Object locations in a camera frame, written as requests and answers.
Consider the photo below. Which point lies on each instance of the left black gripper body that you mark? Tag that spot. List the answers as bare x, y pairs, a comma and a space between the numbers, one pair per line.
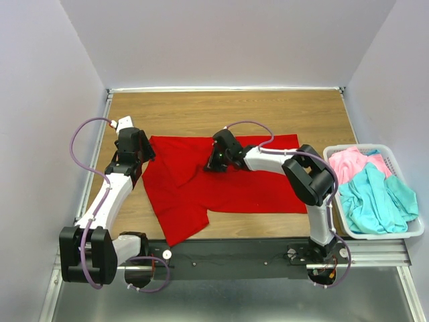
147, 151

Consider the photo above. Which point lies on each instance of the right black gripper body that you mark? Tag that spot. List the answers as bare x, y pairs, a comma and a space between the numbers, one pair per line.
218, 162

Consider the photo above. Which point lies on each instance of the red t shirt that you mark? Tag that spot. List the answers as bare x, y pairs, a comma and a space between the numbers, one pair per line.
181, 192

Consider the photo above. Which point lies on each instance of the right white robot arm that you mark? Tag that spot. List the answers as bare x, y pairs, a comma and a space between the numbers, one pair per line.
312, 180

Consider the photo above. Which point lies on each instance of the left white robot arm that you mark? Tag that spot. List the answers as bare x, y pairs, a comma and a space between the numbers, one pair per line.
87, 251

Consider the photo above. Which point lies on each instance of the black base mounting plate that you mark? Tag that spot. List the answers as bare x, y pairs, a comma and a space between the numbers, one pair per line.
232, 259

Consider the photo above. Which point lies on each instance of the pink t shirt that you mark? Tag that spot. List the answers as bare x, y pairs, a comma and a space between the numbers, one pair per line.
349, 162

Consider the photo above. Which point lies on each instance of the turquoise t shirt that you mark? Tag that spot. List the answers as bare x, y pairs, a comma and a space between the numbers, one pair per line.
374, 204

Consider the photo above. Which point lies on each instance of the white plastic laundry basket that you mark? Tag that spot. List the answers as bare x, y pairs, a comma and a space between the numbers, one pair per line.
415, 227

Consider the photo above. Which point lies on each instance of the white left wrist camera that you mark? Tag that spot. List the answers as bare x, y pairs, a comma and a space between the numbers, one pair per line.
122, 123

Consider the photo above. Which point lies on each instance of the aluminium frame rail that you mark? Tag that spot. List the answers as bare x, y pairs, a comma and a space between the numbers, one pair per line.
358, 253

